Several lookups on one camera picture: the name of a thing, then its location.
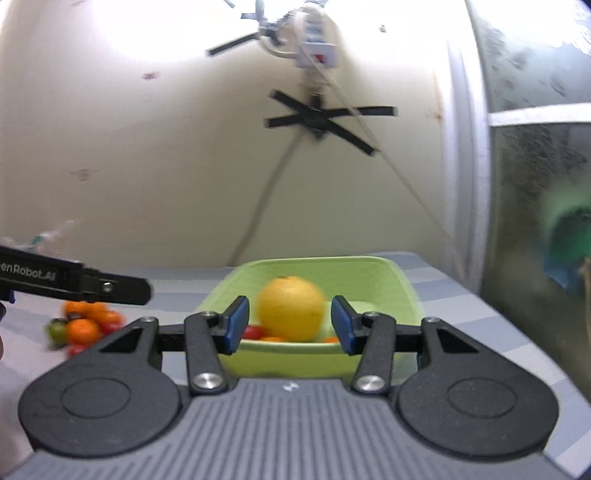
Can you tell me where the small right tangerine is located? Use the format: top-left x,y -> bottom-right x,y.
90,310 -> 124,334

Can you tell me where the clear plastic bag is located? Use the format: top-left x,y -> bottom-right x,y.
1,220 -> 77,257

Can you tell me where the red tomato front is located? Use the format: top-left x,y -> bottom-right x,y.
242,325 -> 266,341

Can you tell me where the large centre tangerine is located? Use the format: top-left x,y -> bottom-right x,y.
66,319 -> 102,347

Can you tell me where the green plastic basket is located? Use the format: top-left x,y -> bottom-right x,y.
197,256 -> 424,380

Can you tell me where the green tomato back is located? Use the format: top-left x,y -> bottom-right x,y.
46,320 -> 68,347

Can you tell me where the yellow lemon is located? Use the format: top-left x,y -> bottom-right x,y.
256,276 -> 328,342

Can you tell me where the frosted glass door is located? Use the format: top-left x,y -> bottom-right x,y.
466,0 -> 591,342

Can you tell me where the black tape cross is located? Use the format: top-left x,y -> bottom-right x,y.
264,90 -> 377,157

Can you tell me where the upper black tape strip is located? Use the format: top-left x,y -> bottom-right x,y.
205,32 -> 259,57

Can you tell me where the white power strip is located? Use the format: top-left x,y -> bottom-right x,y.
293,2 -> 339,70

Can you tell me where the grey wall cable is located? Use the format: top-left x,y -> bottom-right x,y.
228,133 -> 304,266

